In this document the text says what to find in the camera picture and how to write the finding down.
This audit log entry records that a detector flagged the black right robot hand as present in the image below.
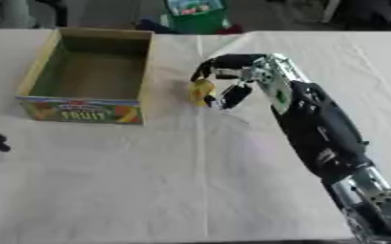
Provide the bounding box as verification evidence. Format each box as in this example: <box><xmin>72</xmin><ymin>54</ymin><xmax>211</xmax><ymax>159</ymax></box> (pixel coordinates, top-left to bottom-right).
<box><xmin>189</xmin><ymin>53</ymin><xmax>269</xmax><ymax>111</ymax></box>

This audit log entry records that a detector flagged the yellow toy fruit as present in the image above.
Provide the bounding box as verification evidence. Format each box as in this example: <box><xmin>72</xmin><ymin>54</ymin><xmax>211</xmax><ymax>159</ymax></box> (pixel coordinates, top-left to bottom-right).
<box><xmin>187</xmin><ymin>78</ymin><xmax>217</xmax><ymax>108</ymax></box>

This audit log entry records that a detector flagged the cardboard box with green inside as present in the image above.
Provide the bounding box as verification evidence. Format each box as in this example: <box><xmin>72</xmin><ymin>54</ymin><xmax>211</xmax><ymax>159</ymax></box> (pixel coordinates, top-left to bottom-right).
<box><xmin>13</xmin><ymin>27</ymin><xmax>157</xmax><ymax>126</ymax></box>

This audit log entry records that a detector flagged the green crate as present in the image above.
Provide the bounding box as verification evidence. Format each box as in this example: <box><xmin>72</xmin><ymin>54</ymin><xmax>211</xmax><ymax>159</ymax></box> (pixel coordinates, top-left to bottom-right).
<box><xmin>162</xmin><ymin>0</ymin><xmax>233</xmax><ymax>35</ymax></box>

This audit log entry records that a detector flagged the person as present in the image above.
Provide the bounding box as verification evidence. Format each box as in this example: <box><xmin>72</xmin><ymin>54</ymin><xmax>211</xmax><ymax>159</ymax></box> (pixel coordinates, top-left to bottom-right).
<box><xmin>0</xmin><ymin>0</ymin><xmax>71</xmax><ymax>30</ymax></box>

